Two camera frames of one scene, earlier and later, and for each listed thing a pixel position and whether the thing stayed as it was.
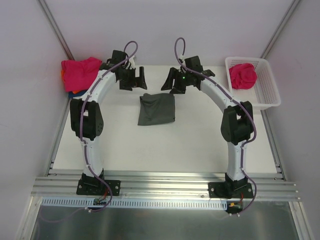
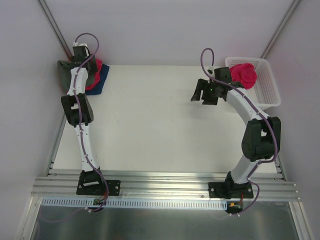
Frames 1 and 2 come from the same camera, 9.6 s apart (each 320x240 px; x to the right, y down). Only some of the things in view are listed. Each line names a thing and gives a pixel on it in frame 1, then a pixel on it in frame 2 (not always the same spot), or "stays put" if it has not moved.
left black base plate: [93, 186] stays put
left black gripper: [130, 77] to [92, 63]
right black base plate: [230, 190] stays put
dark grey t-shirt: [155, 108] to [65, 68]
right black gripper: [176, 81] to [207, 92]
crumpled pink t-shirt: [243, 76] stays put
